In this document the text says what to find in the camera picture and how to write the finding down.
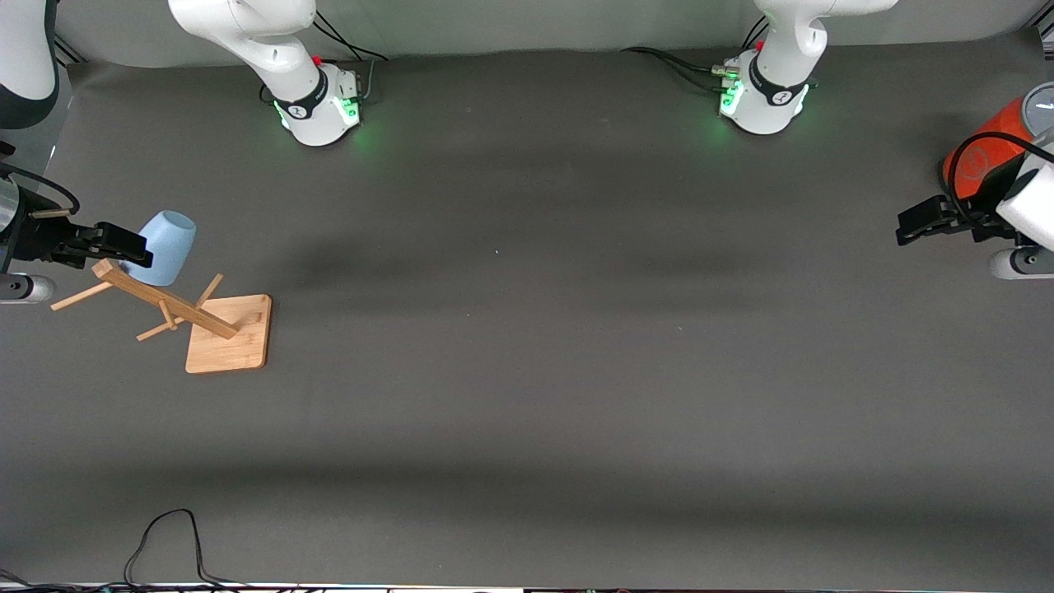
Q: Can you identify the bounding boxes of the light blue cup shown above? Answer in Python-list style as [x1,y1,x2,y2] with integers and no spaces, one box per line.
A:
[122,210,198,287]

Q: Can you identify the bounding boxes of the orange cylindrical can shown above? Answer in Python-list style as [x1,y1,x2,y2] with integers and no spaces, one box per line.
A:
[942,82,1054,201]

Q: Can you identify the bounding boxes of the wooden mug rack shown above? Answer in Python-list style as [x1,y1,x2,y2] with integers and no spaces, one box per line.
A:
[50,258,273,375]

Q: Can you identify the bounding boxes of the thin black loose cable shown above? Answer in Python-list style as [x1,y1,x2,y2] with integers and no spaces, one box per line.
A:
[122,507,252,589]

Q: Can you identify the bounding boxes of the black arm base cable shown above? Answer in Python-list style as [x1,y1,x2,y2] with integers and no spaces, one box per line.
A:
[620,15,773,93]
[311,10,389,104]

